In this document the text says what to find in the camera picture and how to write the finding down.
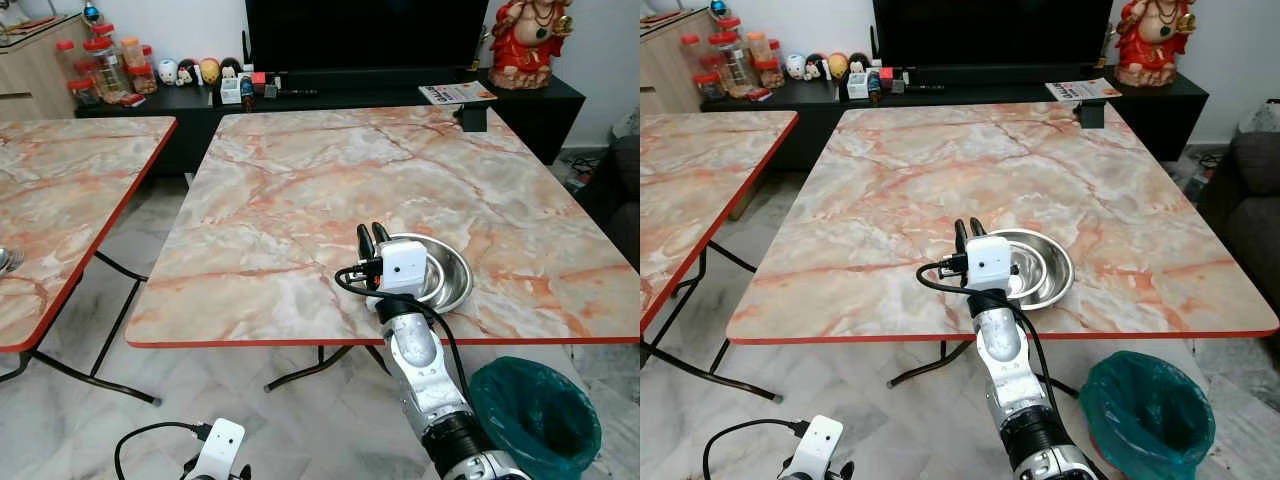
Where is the large steel bowl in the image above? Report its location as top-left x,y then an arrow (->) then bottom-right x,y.
985,229 -> 1074,309
385,233 -> 475,314

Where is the marble pattern folding table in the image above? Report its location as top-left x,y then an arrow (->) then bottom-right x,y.
0,116 -> 179,406
727,100 -> 1280,389
125,105 -> 641,393
640,110 -> 799,403

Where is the black television console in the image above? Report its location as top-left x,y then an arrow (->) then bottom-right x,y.
75,68 -> 586,177
700,64 -> 1209,172

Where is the orange white printed flyer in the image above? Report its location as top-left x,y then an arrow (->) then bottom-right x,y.
418,82 -> 498,107
1045,78 -> 1124,103

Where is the black flat television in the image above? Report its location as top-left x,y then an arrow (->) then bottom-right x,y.
872,0 -> 1114,74
245,0 -> 491,77

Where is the floor power strip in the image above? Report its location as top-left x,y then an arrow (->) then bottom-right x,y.
1180,145 -> 1227,201
560,150 -> 603,193

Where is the bin with green bag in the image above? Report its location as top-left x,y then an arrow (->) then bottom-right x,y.
1078,351 -> 1217,480
468,357 -> 603,480

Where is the dark grey sofa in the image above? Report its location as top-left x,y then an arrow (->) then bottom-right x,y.
580,134 -> 641,271
1195,130 -> 1280,361

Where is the red laughing Buddha statue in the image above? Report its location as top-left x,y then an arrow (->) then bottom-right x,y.
1113,0 -> 1198,89
488,0 -> 576,91

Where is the large clear red-lid jar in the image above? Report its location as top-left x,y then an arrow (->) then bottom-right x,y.
708,32 -> 757,96
83,38 -> 132,101

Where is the white lace cloth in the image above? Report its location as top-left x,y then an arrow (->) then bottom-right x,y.
1238,98 -> 1280,137

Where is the light wooden cabinet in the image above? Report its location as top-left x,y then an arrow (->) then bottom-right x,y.
0,14 -> 93,121
640,9 -> 717,114

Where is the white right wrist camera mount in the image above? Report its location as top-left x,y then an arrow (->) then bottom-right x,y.
963,236 -> 1013,293
378,240 -> 429,297

